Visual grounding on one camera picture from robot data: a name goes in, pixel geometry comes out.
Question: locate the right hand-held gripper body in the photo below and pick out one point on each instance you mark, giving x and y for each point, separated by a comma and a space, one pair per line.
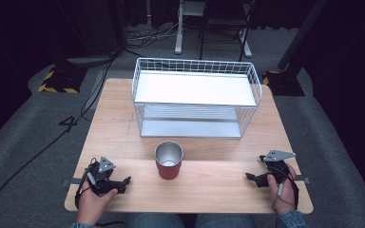
277, 169

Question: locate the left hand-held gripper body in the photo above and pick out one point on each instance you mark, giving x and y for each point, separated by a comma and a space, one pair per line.
103, 177

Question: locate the person's right hand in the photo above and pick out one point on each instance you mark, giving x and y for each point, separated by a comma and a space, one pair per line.
286, 196

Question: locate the person's left hand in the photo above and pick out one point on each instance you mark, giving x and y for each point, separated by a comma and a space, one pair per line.
90, 205

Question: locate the grey tape strip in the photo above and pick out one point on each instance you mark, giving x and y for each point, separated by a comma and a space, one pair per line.
72, 181
302, 179

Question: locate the red cup with metal inside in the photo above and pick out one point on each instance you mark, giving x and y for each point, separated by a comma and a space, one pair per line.
168, 169

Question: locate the person's legs in jeans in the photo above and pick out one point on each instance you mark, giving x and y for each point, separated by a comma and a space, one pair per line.
158, 221

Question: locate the black yellow striped stand base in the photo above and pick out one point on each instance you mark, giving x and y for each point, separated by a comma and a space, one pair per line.
283, 84
61, 80

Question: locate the black slanted stand pole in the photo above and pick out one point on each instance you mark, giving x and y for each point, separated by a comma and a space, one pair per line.
301, 31

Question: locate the black metal chair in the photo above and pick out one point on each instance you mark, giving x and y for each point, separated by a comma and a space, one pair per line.
223, 22

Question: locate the white desk frame leg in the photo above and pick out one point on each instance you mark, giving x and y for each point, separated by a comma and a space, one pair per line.
179, 38

